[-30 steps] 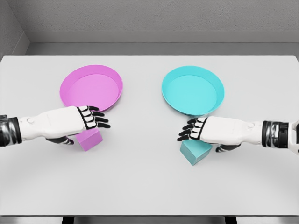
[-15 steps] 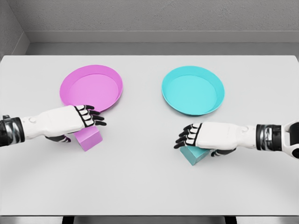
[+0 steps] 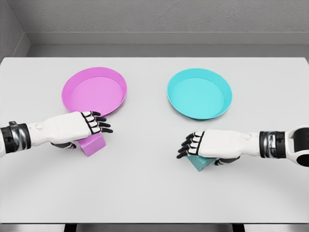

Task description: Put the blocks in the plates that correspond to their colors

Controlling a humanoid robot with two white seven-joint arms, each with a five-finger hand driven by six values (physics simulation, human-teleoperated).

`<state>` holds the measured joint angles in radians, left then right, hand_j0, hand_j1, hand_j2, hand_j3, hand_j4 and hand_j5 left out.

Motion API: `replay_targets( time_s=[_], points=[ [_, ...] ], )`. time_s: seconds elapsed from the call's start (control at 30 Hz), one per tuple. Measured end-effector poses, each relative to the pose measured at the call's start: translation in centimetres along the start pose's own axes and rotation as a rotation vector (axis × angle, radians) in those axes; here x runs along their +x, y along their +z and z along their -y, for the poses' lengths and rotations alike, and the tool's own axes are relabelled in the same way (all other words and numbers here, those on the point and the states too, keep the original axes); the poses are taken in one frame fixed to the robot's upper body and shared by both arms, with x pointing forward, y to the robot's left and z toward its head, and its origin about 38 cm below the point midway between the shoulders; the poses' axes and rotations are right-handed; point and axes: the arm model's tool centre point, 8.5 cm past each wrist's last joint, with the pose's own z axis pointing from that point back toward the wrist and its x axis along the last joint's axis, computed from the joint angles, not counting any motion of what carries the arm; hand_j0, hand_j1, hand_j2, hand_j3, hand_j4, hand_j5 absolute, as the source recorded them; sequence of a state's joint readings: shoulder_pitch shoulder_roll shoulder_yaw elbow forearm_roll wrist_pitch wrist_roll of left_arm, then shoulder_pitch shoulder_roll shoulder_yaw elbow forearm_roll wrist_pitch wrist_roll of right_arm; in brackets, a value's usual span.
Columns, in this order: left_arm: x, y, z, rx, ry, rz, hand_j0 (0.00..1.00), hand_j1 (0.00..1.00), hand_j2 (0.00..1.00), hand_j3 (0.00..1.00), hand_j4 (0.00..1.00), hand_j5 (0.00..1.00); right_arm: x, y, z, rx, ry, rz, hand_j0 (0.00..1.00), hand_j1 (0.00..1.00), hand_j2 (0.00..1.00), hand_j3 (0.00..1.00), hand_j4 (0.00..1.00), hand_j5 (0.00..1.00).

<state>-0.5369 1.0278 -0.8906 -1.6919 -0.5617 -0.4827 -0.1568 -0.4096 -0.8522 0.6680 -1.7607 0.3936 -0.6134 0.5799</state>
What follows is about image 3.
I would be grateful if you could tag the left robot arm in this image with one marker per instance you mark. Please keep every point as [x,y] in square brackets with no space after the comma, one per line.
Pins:
[26,135]

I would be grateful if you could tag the cyan plate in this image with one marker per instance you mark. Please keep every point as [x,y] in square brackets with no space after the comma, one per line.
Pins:
[198,94]

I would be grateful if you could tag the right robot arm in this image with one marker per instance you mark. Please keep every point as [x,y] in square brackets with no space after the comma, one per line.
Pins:
[275,143]

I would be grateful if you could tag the cyan block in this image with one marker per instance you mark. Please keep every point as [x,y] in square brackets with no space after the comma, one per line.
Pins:
[200,163]

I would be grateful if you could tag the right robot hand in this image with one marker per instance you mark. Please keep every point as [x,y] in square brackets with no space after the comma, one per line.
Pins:
[217,142]

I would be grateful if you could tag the pink plate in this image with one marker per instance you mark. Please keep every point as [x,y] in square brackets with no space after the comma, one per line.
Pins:
[96,93]

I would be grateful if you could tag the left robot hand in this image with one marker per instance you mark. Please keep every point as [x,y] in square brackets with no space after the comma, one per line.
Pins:
[70,126]

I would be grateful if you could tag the pink block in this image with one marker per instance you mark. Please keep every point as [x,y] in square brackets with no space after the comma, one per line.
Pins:
[93,146]

